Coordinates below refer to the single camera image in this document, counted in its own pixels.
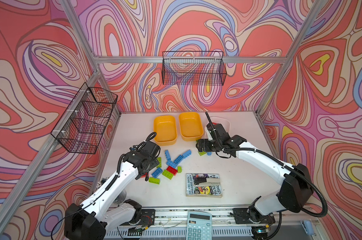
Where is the red lego brick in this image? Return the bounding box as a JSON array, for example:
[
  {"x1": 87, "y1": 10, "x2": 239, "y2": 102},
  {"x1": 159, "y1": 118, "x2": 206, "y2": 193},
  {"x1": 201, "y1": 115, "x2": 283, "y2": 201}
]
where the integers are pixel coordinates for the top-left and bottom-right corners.
[{"x1": 166, "y1": 166, "x2": 178, "y2": 176}]

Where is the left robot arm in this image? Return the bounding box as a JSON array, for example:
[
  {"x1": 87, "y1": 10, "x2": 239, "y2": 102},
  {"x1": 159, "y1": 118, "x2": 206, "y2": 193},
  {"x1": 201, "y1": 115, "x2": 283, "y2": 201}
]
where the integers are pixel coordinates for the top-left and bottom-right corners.
[{"x1": 50, "y1": 132, "x2": 160, "y2": 240}]

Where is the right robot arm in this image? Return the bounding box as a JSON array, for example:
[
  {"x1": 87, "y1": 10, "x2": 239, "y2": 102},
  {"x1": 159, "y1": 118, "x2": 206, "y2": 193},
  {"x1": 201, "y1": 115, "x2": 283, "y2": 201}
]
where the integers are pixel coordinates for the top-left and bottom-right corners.
[{"x1": 196, "y1": 116, "x2": 328, "y2": 223}]

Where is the white plastic bin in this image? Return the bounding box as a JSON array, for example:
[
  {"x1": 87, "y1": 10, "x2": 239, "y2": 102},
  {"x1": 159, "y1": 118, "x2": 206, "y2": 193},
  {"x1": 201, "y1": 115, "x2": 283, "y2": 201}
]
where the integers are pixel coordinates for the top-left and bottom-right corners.
[{"x1": 211, "y1": 117, "x2": 231, "y2": 132}]

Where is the right yellow plastic bin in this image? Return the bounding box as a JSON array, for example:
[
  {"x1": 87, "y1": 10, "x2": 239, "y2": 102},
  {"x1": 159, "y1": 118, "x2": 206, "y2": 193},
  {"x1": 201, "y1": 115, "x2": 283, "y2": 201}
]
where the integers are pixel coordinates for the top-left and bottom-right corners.
[{"x1": 179, "y1": 112, "x2": 204, "y2": 142}]

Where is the yellow plastic bin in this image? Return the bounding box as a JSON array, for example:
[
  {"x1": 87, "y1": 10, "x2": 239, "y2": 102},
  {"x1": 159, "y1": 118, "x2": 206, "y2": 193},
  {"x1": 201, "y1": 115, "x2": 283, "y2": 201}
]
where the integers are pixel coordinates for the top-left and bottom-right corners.
[
  {"x1": 179, "y1": 112, "x2": 204, "y2": 142},
  {"x1": 153, "y1": 115, "x2": 178, "y2": 147}
]

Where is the long blue lego brick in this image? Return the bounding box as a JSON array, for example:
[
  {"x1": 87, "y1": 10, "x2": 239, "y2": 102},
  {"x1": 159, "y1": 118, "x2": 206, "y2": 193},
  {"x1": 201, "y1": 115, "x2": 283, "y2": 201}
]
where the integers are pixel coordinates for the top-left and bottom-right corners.
[{"x1": 182, "y1": 150, "x2": 192, "y2": 159}]

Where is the left yellow plastic bin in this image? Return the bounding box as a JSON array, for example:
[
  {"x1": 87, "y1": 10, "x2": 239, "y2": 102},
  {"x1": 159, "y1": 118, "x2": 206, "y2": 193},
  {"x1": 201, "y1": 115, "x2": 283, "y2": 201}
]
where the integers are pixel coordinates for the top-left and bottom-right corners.
[{"x1": 153, "y1": 115, "x2": 178, "y2": 147}]

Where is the paperback book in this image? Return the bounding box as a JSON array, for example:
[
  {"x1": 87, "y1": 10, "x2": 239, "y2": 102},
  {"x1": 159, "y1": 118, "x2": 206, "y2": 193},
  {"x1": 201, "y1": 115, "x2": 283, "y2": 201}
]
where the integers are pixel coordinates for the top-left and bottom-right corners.
[{"x1": 186, "y1": 173, "x2": 223, "y2": 198}]

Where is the teal calculator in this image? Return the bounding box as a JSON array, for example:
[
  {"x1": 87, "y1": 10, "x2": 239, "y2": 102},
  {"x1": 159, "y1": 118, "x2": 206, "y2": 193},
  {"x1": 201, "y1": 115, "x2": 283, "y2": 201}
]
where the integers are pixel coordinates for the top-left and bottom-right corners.
[{"x1": 186, "y1": 211, "x2": 213, "y2": 240}]

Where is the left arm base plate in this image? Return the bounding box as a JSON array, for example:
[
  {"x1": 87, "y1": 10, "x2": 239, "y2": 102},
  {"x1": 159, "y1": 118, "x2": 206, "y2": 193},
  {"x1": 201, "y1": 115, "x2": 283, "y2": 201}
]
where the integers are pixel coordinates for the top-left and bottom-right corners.
[{"x1": 129, "y1": 209, "x2": 155, "y2": 227}]

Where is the left black wire basket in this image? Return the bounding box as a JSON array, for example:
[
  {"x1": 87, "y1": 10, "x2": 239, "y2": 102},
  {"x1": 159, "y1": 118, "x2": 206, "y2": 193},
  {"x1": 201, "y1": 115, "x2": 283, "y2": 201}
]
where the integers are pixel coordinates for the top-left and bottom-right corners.
[{"x1": 50, "y1": 83, "x2": 118, "y2": 154}]

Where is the black wire basket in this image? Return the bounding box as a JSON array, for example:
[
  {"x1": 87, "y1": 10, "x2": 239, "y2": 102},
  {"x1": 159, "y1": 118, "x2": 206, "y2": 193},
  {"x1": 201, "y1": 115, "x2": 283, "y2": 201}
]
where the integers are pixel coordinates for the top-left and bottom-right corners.
[
  {"x1": 50, "y1": 83, "x2": 118, "y2": 154},
  {"x1": 161, "y1": 50, "x2": 227, "y2": 86}
]

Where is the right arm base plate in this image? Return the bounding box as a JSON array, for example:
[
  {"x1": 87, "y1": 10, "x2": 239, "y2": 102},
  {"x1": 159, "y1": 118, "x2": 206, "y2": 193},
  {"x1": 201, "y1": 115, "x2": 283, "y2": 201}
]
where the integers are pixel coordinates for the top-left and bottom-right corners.
[{"x1": 231, "y1": 208, "x2": 276, "y2": 225}]

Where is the back black wire basket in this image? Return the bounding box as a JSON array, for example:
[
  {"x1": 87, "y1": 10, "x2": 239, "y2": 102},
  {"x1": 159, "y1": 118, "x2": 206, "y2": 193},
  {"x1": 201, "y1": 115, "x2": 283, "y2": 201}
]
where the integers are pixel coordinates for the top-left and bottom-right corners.
[{"x1": 161, "y1": 50, "x2": 227, "y2": 86}]

